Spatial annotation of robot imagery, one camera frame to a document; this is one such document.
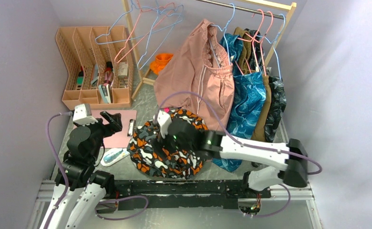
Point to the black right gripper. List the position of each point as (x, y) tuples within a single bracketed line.
[(158, 144)]

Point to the orange camouflage shorts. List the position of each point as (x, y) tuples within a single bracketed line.
[(168, 162)]

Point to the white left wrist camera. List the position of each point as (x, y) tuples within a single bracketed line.
[(82, 115)]

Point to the pink hanging shorts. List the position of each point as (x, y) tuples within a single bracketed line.
[(199, 78)]

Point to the wooden clothes rack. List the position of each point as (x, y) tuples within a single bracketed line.
[(287, 8)]

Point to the dark leaf print shorts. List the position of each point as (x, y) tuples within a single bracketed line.
[(277, 107)]

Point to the orange knitted object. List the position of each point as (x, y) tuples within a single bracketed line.
[(160, 61)]

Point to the peach desk organizer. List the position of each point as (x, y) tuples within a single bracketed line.
[(99, 65)]

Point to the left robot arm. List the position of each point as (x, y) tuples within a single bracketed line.
[(78, 186)]

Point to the pink empty wire hanger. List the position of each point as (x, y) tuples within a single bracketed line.
[(145, 21)]

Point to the brown hanging shorts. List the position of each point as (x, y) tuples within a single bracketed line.
[(252, 57)]

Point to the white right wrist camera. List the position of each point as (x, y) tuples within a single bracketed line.
[(164, 120)]

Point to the blue leaf print shorts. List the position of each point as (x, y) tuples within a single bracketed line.
[(249, 94)]

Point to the blue empty wire hanger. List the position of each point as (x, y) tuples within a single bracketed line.
[(102, 38)]

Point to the pink mat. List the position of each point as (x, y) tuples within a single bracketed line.
[(120, 139)]

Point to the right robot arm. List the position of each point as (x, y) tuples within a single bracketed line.
[(285, 162)]

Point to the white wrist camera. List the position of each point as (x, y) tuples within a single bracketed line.
[(164, 120), (82, 115)]

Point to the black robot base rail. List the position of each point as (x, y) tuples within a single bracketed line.
[(185, 194)]

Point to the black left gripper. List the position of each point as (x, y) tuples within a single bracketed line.
[(114, 124)]

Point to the white teal stapler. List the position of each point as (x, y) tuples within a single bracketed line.
[(114, 155)]

